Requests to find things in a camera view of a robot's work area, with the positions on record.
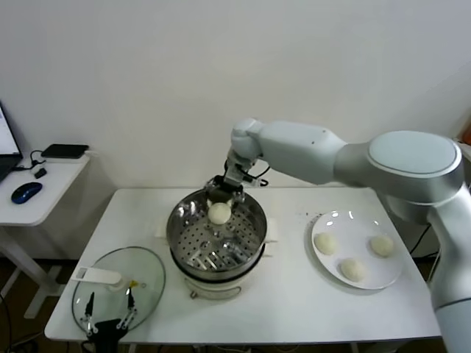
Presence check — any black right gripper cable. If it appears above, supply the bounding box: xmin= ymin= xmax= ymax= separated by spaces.
xmin=241 ymin=163 xmax=272 ymax=188

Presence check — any black laptop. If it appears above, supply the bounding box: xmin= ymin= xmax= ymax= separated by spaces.
xmin=0 ymin=101 xmax=24 ymax=185

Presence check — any black flat hard drive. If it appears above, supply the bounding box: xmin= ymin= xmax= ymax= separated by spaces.
xmin=40 ymin=144 xmax=90 ymax=160

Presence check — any glass lid with white handle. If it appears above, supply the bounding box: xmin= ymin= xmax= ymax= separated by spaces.
xmin=71 ymin=246 xmax=166 ymax=338

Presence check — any long white hanging cable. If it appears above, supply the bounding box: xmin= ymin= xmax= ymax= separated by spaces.
xmin=428 ymin=249 xmax=443 ymax=285

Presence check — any white round plate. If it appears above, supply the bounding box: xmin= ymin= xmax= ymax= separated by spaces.
xmin=304 ymin=210 xmax=403 ymax=295

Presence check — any black cable with power brick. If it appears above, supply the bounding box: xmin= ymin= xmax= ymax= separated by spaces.
xmin=411 ymin=223 xmax=432 ymax=255

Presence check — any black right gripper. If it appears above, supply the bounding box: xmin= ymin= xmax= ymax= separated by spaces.
xmin=205 ymin=176 xmax=246 ymax=210

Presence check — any blue computer mouse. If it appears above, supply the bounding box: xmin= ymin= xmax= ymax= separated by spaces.
xmin=10 ymin=182 xmax=43 ymax=205

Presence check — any thin black desk cable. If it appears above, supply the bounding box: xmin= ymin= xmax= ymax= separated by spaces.
xmin=14 ymin=149 xmax=49 ymax=174

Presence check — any white side desk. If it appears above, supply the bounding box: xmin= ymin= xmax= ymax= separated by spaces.
xmin=0 ymin=154 xmax=91 ymax=319

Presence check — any stainless steel steamer basket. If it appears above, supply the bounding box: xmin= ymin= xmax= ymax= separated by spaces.
xmin=156 ymin=187 xmax=280 ymax=275

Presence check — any white steamed baozi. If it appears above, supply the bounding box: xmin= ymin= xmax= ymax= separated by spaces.
xmin=314 ymin=232 xmax=339 ymax=256
xmin=339 ymin=258 xmax=368 ymax=283
xmin=208 ymin=202 xmax=233 ymax=225
xmin=369 ymin=235 xmax=395 ymax=257

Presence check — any white electric cooking pot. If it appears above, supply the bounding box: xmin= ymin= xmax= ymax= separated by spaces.
xmin=169 ymin=240 xmax=275 ymax=301

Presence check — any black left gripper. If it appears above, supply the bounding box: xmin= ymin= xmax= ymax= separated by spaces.
xmin=80 ymin=288 xmax=139 ymax=353

